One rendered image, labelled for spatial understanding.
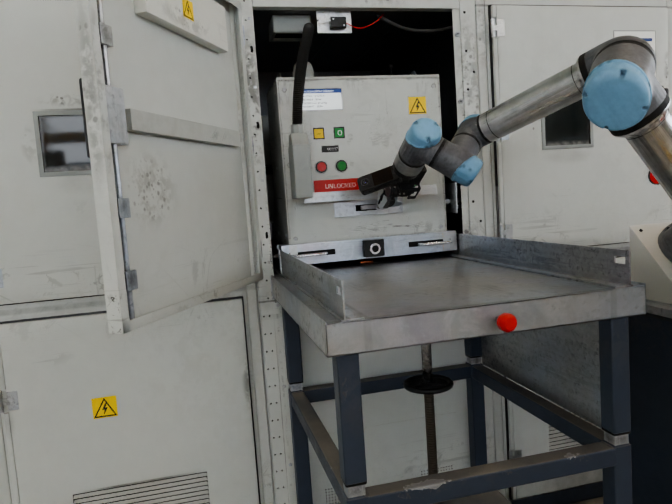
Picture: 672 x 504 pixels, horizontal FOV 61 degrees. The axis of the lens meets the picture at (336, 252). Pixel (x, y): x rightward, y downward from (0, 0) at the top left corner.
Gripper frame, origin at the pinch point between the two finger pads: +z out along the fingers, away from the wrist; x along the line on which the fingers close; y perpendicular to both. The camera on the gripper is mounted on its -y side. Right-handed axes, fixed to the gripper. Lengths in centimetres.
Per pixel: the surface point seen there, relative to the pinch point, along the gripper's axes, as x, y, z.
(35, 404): -38, -94, 23
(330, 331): -49, -33, -48
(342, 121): 24.2, -7.8, -7.2
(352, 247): -8.0, -7.3, 9.9
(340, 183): 8.8, -9.5, 1.6
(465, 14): 47, 30, -26
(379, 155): 15.3, 2.9, -2.3
